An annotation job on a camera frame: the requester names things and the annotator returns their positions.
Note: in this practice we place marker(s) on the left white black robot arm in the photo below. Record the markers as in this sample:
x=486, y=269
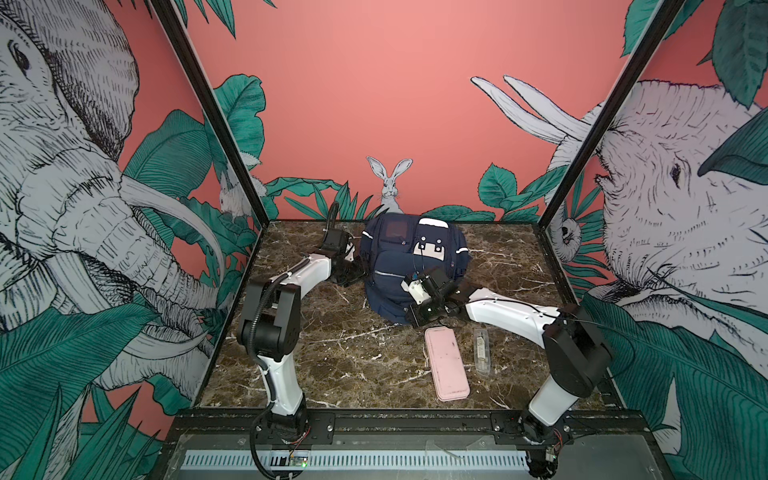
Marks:
x=270, y=325

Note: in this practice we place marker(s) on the pink pencil case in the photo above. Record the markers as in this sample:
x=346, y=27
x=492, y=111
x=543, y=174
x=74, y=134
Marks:
x=447, y=367

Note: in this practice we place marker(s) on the clear plastic small case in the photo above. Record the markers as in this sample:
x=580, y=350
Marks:
x=482, y=355

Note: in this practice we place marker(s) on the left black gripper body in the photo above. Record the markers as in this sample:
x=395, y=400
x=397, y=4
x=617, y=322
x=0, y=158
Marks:
x=352, y=270

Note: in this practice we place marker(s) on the left black frame post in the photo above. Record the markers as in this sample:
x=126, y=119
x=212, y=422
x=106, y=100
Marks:
x=168, y=16

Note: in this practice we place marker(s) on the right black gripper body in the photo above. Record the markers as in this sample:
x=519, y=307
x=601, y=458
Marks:
x=428, y=312

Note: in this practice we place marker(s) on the navy blue student backpack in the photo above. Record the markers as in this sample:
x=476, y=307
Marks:
x=396, y=247

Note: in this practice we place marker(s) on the white perforated cable duct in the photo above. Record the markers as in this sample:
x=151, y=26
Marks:
x=355, y=460

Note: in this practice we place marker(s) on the right black frame post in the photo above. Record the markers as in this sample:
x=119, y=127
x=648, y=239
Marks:
x=653, y=34

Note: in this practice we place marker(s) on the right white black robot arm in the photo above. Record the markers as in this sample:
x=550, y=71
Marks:
x=578, y=354

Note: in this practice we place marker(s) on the black frame post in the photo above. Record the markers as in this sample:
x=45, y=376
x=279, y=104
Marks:
x=653, y=34
x=168, y=16

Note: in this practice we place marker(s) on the black front mounting rail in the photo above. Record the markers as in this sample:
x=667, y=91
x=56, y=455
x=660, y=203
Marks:
x=323, y=426

